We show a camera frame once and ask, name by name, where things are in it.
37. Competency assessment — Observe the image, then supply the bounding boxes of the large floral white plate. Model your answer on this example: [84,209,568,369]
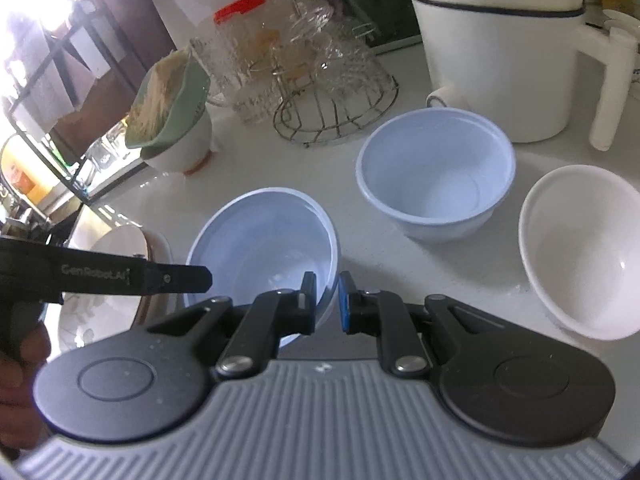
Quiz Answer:
[44,224,176,356]

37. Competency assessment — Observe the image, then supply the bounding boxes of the light blue bowl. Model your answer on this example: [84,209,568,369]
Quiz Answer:
[183,188,342,327]
[356,107,516,243]

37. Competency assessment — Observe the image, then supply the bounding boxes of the small white bowl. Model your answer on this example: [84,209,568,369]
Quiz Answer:
[518,165,639,341]
[603,9,640,40]

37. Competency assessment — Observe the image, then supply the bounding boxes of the person's left hand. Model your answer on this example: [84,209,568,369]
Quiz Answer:
[1,323,51,451]

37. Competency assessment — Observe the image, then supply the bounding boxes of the yellow oil bottle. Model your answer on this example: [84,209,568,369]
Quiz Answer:
[1,134,60,205]

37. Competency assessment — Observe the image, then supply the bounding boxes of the upside down drinking glasses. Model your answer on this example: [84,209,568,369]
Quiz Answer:
[77,119,142,194]

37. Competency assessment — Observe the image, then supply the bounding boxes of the black dish drying rack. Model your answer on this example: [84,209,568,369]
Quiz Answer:
[1,0,142,204]

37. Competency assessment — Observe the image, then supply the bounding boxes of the white bowl under colander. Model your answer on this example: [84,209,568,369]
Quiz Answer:
[140,110,213,174]

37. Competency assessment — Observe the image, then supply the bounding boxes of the green colander with noodles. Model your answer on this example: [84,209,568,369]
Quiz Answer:
[125,49,210,150]

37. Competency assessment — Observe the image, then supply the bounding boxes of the red lid glass jar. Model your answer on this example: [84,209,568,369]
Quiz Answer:
[189,0,279,124]

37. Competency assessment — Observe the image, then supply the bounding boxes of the dark wooden cutting board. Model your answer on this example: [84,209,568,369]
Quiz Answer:
[51,0,175,164]

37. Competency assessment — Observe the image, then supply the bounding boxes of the glass cups on rack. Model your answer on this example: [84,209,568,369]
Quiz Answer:
[250,0,394,114]

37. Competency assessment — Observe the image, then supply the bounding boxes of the white electric cooking pot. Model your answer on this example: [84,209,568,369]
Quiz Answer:
[412,0,638,152]

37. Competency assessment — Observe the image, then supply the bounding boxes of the small white bowl behind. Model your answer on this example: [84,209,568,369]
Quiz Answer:
[603,9,640,40]

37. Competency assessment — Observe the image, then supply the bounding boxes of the wire cup rack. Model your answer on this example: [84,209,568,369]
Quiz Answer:
[272,78,399,148]

